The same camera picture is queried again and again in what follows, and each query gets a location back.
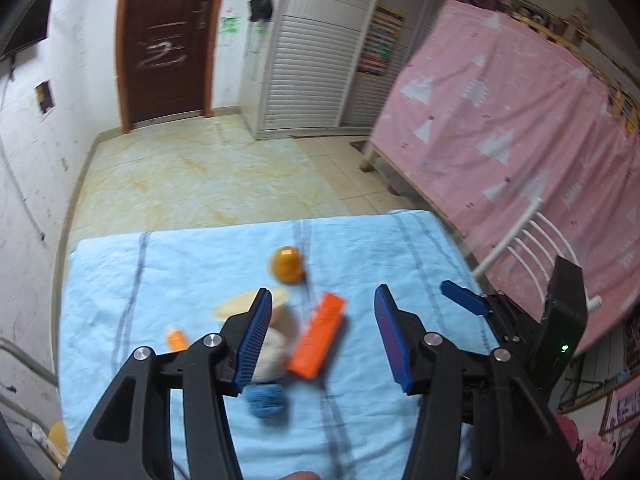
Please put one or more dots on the pink cloth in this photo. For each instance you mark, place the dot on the pink cloth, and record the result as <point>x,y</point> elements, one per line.
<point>585,445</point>

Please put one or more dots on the cream plush toy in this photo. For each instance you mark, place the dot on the cream plush toy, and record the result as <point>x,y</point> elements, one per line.
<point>277,350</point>

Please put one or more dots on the person's left hand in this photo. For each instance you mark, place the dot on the person's left hand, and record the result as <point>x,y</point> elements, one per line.
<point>303,476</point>

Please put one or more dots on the dark yellow wall sticker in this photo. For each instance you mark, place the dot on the dark yellow wall sticker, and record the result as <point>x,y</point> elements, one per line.
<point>44,96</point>

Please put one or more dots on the black wall television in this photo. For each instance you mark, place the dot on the black wall television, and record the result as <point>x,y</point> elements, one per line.
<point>27,20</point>

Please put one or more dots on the small black hanging bag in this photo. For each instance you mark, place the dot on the small black hanging bag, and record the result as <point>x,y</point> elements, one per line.
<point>260,8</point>

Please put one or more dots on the white louvered wardrobe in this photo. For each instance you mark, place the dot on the white louvered wardrobe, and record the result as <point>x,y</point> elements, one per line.
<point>310,60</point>

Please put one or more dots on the dark brown door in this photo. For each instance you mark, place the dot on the dark brown door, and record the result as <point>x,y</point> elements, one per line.
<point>167,45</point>

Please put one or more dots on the pink patterned bed sheet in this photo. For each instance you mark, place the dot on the pink patterned bed sheet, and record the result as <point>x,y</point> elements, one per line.
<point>500,135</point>

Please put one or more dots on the white metal chair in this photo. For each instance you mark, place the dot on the white metal chair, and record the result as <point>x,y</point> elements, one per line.
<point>530,240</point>

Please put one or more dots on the colourful grid poster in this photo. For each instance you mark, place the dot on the colourful grid poster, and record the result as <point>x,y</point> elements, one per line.
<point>381,40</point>

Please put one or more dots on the orange plastic block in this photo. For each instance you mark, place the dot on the orange plastic block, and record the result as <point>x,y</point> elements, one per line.
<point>317,335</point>

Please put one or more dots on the yellow plastic container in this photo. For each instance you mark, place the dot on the yellow plastic container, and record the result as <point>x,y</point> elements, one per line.
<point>58,440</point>

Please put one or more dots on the green wall sticker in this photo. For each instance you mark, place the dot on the green wall sticker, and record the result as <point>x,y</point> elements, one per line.
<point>229,25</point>

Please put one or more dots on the light blue printed sheet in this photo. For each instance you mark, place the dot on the light blue printed sheet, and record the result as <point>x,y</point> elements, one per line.
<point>200,270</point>

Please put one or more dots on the orange ball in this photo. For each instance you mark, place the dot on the orange ball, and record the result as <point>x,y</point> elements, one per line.
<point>286,264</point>

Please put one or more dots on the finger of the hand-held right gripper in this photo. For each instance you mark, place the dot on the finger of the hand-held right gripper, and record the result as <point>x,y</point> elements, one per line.
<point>465,297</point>

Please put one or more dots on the grey metal frame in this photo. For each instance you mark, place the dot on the grey metal frame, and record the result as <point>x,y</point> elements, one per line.
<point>30,360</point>

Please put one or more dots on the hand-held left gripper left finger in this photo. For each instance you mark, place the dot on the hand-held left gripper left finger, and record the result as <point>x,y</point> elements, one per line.
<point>255,340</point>

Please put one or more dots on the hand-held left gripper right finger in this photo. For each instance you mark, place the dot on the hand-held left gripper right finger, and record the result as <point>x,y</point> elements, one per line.
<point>392,340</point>

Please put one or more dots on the orange tube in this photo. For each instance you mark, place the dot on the orange tube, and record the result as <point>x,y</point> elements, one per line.
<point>176,340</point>

